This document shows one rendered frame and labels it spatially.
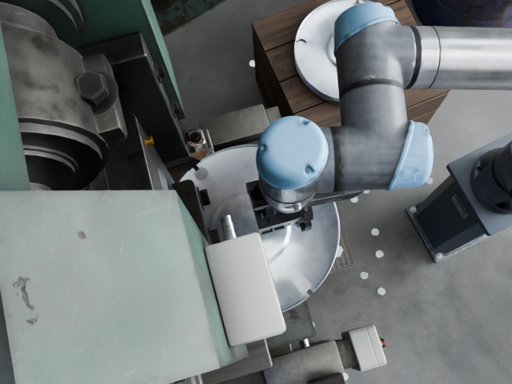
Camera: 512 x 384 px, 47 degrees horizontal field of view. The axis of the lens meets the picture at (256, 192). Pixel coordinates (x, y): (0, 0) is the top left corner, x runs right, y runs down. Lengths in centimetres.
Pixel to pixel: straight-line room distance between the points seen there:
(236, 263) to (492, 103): 167
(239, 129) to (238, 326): 80
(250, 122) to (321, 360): 47
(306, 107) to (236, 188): 57
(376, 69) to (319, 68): 84
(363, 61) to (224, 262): 36
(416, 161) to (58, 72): 40
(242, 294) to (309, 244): 57
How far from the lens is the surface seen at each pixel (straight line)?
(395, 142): 65
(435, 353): 179
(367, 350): 112
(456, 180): 140
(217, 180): 99
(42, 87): 38
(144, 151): 61
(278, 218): 81
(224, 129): 117
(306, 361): 109
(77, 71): 41
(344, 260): 160
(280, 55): 157
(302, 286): 95
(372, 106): 66
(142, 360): 28
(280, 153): 61
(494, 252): 187
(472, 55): 74
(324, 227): 97
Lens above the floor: 173
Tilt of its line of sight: 75 degrees down
